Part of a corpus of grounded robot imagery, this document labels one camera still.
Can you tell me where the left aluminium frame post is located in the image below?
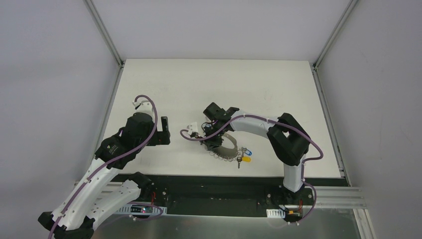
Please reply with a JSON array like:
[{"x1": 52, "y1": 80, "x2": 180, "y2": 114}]
[{"x1": 84, "y1": 0, "x2": 123, "y2": 152}]

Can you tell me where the right white cable duct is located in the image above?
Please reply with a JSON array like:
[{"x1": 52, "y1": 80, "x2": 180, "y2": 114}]
[{"x1": 266, "y1": 209, "x2": 286, "y2": 219}]

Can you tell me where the aluminium frame post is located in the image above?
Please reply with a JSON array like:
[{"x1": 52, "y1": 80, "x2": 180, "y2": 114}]
[
  {"x1": 84, "y1": 0, "x2": 123, "y2": 152},
  {"x1": 311, "y1": 0, "x2": 360, "y2": 187}
]

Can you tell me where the white cable duct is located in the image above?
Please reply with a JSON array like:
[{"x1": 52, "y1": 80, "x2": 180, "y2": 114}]
[
  {"x1": 266, "y1": 209, "x2": 286, "y2": 219},
  {"x1": 114, "y1": 204, "x2": 167, "y2": 216}
]

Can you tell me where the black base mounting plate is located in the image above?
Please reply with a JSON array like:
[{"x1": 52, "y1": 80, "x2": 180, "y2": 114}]
[{"x1": 108, "y1": 174, "x2": 316, "y2": 219}]

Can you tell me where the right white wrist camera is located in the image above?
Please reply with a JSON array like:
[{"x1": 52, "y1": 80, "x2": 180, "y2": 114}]
[{"x1": 187, "y1": 122, "x2": 199, "y2": 138}]

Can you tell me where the silver crescent key holder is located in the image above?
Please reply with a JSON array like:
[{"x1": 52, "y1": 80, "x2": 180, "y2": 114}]
[{"x1": 209, "y1": 133, "x2": 239, "y2": 162}]

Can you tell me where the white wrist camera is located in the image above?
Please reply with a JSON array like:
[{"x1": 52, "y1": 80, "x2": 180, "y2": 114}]
[
  {"x1": 187, "y1": 122, "x2": 199, "y2": 138},
  {"x1": 132, "y1": 100, "x2": 154, "y2": 116}
]

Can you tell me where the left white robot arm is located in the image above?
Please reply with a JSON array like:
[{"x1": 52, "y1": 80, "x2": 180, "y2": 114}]
[{"x1": 38, "y1": 112, "x2": 170, "y2": 239}]

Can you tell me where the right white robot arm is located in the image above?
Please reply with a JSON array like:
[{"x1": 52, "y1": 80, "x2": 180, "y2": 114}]
[{"x1": 203, "y1": 103, "x2": 310, "y2": 204}]

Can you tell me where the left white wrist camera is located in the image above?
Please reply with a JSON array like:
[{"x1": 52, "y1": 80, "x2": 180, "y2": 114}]
[{"x1": 132, "y1": 100, "x2": 154, "y2": 116}]

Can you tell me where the left white cable duct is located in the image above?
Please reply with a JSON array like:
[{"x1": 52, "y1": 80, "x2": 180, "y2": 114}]
[{"x1": 114, "y1": 204, "x2": 167, "y2": 216}]

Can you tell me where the right aluminium frame post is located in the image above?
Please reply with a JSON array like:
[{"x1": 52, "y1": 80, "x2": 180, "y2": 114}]
[{"x1": 311, "y1": 0, "x2": 360, "y2": 187}]

